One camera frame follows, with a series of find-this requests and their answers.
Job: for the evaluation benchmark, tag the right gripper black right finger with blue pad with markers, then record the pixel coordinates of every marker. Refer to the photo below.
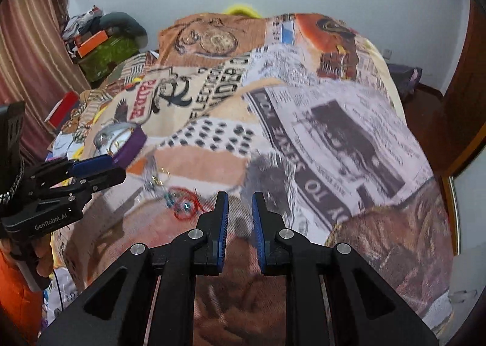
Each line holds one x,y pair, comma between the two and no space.
333,296

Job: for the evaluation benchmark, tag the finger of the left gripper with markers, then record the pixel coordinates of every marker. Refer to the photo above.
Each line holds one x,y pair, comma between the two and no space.
91,166
91,180

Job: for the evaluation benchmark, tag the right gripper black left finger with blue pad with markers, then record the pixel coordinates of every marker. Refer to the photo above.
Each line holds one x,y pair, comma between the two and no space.
147,295

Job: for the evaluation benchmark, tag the purple heart-shaped tin box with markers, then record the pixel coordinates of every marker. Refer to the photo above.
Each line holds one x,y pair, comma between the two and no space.
122,141

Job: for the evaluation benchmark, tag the hand holding other gripper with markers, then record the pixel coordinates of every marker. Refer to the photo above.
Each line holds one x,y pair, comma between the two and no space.
43,250

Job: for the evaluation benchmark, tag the red book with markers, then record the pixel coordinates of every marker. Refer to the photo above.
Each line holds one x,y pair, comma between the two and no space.
60,113

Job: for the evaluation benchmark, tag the green patterned storage box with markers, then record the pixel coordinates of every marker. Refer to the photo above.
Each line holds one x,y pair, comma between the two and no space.
101,61

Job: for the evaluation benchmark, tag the striped pink curtain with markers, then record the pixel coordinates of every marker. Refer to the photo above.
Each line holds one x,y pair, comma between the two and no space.
35,67

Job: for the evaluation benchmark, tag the orange box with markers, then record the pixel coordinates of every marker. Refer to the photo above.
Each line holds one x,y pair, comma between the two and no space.
90,44

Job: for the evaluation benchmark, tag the grey pillow on pile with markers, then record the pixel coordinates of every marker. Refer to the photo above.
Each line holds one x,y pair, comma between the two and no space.
121,23

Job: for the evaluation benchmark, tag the newspaper print bed cover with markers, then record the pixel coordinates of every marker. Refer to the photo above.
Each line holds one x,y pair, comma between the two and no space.
298,107

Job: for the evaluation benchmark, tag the brown wooden door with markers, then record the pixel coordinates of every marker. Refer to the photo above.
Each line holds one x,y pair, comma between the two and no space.
448,125

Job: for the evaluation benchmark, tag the yellow round object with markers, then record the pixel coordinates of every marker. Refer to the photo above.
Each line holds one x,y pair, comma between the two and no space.
242,10

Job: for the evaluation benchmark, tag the dark bag on floor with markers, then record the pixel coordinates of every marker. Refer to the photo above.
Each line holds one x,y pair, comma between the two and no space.
406,79

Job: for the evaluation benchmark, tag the silver chain jewelry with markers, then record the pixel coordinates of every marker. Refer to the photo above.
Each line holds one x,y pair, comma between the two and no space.
155,182

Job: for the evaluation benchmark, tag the white wall socket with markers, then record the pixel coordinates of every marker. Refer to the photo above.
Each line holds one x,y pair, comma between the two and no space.
387,54

